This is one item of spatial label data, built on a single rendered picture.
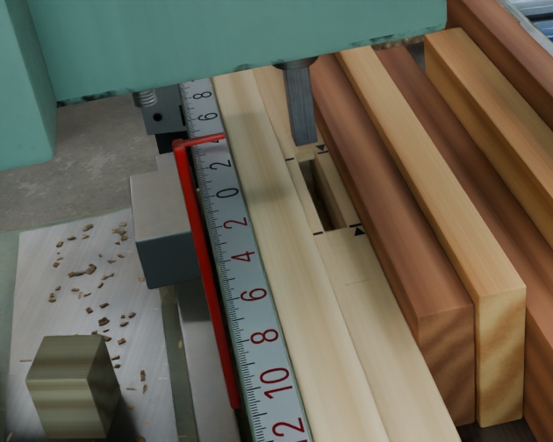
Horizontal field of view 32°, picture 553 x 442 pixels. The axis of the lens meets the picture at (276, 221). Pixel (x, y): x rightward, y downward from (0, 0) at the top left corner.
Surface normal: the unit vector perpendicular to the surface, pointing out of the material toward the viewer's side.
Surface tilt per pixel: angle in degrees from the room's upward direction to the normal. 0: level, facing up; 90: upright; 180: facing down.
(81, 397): 90
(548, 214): 90
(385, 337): 0
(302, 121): 90
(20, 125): 90
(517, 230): 0
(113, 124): 0
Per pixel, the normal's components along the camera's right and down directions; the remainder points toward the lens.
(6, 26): 0.54, 0.43
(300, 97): 0.18, 0.55
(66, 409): -0.11, 0.58
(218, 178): -0.13, -0.81
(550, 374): -0.98, 0.21
